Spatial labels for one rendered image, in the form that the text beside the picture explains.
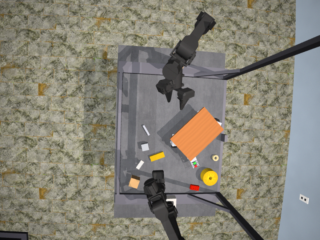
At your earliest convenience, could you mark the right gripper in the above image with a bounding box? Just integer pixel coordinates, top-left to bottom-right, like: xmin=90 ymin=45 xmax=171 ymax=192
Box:
xmin=165 ymin=73 xmax=195 ymax=110

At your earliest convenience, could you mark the red toy brick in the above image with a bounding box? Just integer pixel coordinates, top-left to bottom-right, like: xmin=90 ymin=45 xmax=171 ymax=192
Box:
xmin=190 ymin=184 xmax=199 ymax=191

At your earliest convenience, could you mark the yellow roll with centre hole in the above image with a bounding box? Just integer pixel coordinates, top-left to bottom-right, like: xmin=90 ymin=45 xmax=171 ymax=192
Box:
xmin=200 ymin=168 xmax=218 ymax=185

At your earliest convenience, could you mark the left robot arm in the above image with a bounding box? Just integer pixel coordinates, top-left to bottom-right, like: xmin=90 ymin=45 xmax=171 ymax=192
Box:
xmin=144 ymin=178 xmax=185 ymax=240

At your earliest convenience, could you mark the yellow rectangular block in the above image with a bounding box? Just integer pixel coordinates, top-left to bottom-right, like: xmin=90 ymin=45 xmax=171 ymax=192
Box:
xmin=150 ymin=151 xmax=165 ymax=161

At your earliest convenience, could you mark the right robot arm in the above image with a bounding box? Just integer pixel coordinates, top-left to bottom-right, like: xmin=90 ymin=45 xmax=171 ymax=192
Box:
xmin=156 ymin=12 xmax=216 ymax=95

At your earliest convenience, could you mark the tan cardboard box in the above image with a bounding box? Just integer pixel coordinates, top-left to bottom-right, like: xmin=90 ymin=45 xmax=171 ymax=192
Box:
xmin=129 ymin=175 xmax=140 ymax=189

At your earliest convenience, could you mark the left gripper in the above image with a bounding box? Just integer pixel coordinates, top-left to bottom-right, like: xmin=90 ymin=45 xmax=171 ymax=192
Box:
xmin=152 ymin=170 xmax=167 ymax=199

